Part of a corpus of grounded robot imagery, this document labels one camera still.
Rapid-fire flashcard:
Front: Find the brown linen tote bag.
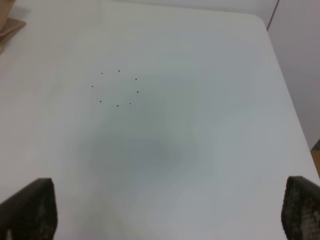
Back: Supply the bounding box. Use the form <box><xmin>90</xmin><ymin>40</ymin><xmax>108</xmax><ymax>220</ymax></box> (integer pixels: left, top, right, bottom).
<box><xmin>0</xmin><ymin>0</ymin><xmax>26</xmax><ymax>54</ymax></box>

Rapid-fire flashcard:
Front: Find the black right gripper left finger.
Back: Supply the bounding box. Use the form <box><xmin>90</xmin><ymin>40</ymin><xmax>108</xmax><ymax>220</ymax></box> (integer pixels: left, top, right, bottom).
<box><xmin>0</xmin><ymin>178</ymin><xmax>58</xmax><ymax>240</ymax></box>

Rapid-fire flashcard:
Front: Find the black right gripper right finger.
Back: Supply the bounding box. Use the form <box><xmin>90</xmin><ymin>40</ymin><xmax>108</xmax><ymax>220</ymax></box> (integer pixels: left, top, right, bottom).
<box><xmin>281</xmin><ymin>176</ymin><xmax>320</xmax><ymax>240</ymax></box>

